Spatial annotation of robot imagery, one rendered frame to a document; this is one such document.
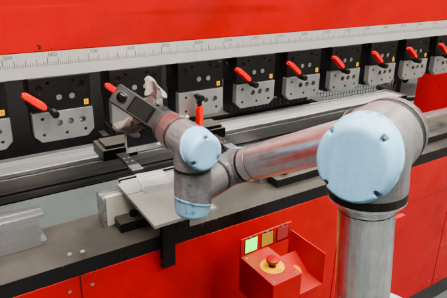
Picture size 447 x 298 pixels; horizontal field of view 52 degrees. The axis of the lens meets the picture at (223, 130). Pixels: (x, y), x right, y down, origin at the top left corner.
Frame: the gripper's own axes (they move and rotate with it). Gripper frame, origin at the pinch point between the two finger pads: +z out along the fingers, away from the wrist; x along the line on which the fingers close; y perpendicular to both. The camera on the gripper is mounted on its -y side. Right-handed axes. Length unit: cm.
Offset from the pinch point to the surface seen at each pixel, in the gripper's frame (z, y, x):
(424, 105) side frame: 67, 206, 104
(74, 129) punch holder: 11.5, -2.0, -14.0
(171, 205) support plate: -5.0, 25.4, -16.7
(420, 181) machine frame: 1, 133, 41
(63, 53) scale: 11.9, -15.3, 0.6
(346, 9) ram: 12, 53, 68
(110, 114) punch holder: 12.6, 4.4, -5.9
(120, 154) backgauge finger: 32.9, 25.1, -16.3
